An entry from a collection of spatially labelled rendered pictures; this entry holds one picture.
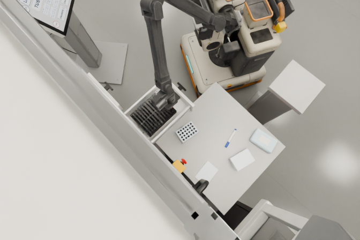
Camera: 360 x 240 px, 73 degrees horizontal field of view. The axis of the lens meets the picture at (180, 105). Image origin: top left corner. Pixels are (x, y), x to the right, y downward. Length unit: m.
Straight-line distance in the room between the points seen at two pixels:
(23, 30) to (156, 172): 0.30
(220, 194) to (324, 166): 1.36
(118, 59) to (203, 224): 2.37
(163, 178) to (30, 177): 0.19
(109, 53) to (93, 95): 2.29
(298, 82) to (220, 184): 0.87
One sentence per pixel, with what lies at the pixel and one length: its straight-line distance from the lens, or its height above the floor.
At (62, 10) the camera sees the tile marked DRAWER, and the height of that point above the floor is 1.00.
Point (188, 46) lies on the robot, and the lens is 2.33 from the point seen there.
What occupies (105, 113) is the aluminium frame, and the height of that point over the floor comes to 1.98.
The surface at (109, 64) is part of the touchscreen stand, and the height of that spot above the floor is 0.04.
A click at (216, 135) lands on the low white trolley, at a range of 1.59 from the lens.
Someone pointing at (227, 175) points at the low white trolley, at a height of 0.76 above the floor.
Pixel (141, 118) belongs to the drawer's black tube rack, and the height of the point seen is 0.90.
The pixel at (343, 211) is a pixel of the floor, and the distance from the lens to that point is 2.78.
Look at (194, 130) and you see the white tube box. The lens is 1.55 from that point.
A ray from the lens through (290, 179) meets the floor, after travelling 2.55.
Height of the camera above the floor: 2.32
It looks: 75 degrees down
